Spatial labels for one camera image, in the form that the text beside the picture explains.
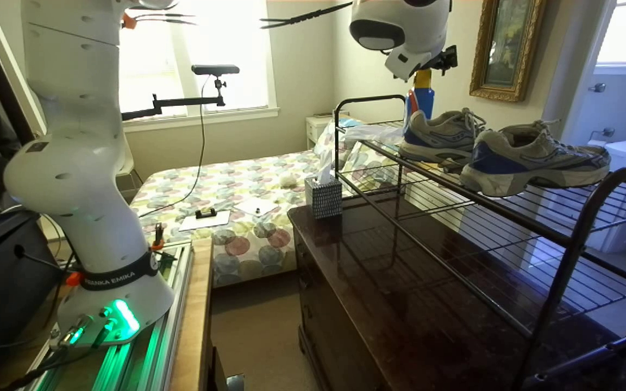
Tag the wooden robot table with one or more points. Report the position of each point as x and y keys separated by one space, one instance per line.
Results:
x=191 y=319

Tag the black exterior camera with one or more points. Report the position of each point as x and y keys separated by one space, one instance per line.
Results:
x=215 y=70

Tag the black electronics box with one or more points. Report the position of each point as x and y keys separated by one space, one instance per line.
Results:
x=0 y=283

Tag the black metal shoe rack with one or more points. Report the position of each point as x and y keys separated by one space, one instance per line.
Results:
x=472 y=239

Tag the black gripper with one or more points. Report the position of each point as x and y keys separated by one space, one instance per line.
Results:
x=441 y=59

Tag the white panel door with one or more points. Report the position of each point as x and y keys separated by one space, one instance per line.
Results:
x=613 y=80

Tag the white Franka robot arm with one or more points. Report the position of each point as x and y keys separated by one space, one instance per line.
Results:
x=75 y=187

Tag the white plastic bag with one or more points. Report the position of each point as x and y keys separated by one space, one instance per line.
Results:
x=357 y=143

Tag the dark wooden dresser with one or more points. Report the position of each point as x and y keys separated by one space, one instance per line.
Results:
x=400 y=312

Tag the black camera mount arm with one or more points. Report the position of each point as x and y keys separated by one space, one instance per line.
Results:
x=175 y=104

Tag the white clipboard with black clip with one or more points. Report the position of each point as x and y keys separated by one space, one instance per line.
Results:
x=204 y=216

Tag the gold framed picture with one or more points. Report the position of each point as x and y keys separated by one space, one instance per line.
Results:
x=506 y=47

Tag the blue spray bottle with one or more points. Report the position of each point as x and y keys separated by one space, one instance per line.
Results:
x=421 y=101

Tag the bed with dotted cover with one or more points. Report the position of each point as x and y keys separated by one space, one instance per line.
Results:
x=240 y=239

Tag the grey blue sneaker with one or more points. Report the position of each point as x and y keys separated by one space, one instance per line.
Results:
x=440 y=137
x=537 y=164

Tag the white printed paper sheet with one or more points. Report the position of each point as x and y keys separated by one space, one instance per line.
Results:
x=260 y=210

